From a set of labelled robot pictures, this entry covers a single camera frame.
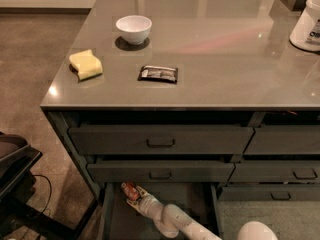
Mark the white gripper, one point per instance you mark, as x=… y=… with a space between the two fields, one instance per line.
x=147 y=202

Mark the red coke can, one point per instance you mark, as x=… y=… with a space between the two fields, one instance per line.
x=130 y=191

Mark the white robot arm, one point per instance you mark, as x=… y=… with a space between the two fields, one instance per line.
x=170 y=219

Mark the middle left drawer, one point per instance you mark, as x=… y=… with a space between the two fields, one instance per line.
x=160 y=171

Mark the open bottom left drawer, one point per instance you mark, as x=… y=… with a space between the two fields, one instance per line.
x=121 y=222

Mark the top left drawer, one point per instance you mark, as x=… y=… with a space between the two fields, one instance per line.
x=159 y=139

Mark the bottom right drawer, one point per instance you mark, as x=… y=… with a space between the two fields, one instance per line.
x=270 y=193

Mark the middle right drawer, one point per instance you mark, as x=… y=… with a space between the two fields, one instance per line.
x=276 y=171

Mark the grey drawer cabinet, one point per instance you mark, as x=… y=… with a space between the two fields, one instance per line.
x=204 y=103

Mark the top right drawer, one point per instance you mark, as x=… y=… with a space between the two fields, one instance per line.
x=285 y=140

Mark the dark snack packet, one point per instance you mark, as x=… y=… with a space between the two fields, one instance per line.
x=158 y=73

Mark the black chair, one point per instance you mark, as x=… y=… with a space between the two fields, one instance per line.
x=17 y=157

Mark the yellow sponge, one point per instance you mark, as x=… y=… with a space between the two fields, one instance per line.
x=86 y=64

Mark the white ceramic bowl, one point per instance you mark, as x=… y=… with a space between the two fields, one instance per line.
x=134 y=28

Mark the white wipes canister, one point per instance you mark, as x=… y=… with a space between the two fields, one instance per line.
x=306 y=33

